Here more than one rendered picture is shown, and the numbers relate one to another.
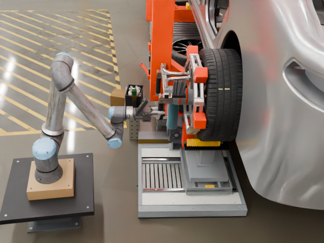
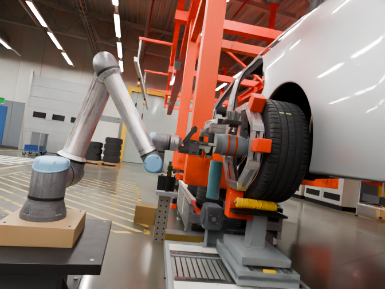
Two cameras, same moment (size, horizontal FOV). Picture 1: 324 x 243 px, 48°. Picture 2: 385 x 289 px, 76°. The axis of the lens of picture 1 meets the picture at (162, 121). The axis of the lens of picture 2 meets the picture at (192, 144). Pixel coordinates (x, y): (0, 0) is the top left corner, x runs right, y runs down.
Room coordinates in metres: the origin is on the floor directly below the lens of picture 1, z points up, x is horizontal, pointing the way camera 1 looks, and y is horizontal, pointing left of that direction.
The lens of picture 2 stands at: (0.62, 0.18, 0.74)
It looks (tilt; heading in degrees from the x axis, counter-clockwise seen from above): 3 degrees up; 357
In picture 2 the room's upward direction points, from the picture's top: 7 degrees clockwise
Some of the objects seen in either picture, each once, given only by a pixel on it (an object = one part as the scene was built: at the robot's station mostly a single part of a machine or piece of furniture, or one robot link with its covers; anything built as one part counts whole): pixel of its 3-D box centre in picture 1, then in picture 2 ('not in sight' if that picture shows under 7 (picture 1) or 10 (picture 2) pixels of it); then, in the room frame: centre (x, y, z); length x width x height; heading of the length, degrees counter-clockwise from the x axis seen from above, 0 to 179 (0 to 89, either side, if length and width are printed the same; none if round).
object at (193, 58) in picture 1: (192, 95); (240, 147); (2.22, -0.21, 0.85); 0.54 x 0.07 x 0.54; 5
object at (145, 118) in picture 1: (142, 114); (188, 146); (2.02, 0.13, 0.80); 0.12 x 0.08 x 0.09; 95
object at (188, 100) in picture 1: (182, 95); (230, 145); (2.21, -0.14, 0.85); 0.21 x 0.14 x 0.14; 95
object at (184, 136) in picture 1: (192, 135); (239, 203); (2.22, -0.24, 0.48); 0.16 x 0.12 x 0.17; 95
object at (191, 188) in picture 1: (204, 168); (252, 260); (2.23, -0.38, 0.13); 0.50 x 0.36 x 0.10; 5
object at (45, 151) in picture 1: (45, 153); (50, 175); (1.82, 0.77, 0.57); 0.17 x 0.15 x 0.18; 3
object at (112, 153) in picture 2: not in sight; (102, 151); (10.32, 3.11, 0.55); 1.40 x 0.80 x 1.09; 100
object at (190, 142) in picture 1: (203, 142); (255, 204); (2.11, -0.32, 0.51); 0.29 x 0.06 x 0.06; 95
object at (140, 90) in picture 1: (134, 95); (167, 181); (2.72, 0.25, 0.51); 0.20 x 0.14 x 0.13; 178
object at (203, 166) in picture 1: (207, 151); (255, 230); (2.23, -0.38, 0.32); 0.40 x 0.30 x 0.28; 5
